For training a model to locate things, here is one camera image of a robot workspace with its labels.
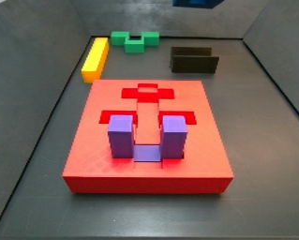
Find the yellow long block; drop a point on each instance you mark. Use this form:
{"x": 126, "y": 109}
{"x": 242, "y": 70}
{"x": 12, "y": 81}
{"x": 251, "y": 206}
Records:
{"x": 95, "y": 61}

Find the blue U-shaped block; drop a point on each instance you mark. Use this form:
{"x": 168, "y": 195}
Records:
{"x": 208, "y": 4}

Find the black angled fixture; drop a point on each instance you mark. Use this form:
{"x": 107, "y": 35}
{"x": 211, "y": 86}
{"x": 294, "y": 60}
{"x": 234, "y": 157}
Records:
{"x": 192, "y": 60}

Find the purple U-shaped block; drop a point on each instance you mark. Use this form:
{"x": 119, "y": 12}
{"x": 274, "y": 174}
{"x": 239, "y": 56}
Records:
{"x": 151, "y": 142}

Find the green stepped block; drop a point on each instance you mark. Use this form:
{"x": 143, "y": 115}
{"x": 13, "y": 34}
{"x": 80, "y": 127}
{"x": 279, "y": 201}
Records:
{"x": 134, "y": 45}

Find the red base block with slots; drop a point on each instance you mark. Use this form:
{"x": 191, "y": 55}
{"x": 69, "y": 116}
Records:
{"x": 200, "y": 172}

